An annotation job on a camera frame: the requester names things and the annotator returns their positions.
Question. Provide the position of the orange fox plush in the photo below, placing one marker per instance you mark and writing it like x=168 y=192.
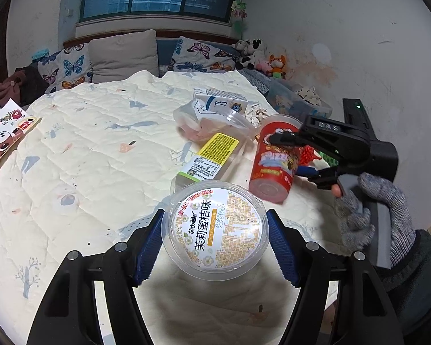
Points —
x=277 y=67

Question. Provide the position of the grey pillow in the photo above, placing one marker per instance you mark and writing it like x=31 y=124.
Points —
x=118 y=57

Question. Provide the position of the left butterfly print pillow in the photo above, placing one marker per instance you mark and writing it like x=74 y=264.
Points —
x=67 y=68

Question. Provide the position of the right grey knit glove hand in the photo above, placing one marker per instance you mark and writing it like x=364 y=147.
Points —
x=374 y=219

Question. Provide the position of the clear plastic storage bin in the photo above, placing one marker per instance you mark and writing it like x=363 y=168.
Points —
x=296 y=100

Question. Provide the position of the black white cow plush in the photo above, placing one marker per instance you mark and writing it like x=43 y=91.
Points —
x=251 y=53

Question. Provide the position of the cream quilted blanket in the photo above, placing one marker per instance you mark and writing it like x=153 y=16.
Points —
x=97 y=166

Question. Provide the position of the dark red clothes pile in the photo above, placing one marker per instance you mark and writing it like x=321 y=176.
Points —
x=10 y=88

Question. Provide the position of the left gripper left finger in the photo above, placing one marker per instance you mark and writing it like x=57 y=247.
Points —
x=68 y=312

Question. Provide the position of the red paper snack cup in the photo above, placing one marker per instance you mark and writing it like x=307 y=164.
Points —
x=274 y=167

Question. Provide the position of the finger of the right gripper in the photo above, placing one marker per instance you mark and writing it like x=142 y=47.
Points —
x=323 y=178
x=287 y=140

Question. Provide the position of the right butterfly print pillow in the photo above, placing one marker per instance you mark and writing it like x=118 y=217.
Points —
x=196 y=56

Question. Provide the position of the pink plush toy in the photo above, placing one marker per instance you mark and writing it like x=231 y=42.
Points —
x=264 y=67

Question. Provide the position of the clear bottle yellow label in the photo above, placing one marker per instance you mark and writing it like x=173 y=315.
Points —
x=220 y=152

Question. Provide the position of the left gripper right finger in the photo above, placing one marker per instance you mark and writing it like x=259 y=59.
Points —
x=364 y=313

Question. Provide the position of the cartoon picture book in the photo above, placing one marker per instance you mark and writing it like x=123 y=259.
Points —
x=14 y=124

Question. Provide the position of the red crumpled wrapper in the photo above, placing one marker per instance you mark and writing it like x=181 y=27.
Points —
x=308 y=155

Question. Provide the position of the butterfly print pillow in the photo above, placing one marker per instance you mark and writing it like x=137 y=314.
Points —
x=67 y=68
x=196 y=56

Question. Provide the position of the clear round labelled plastic tub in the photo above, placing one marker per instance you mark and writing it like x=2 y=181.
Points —
x=214 y=230

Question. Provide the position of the clear plastic bag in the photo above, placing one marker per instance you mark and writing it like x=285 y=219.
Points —
x=193 y=126

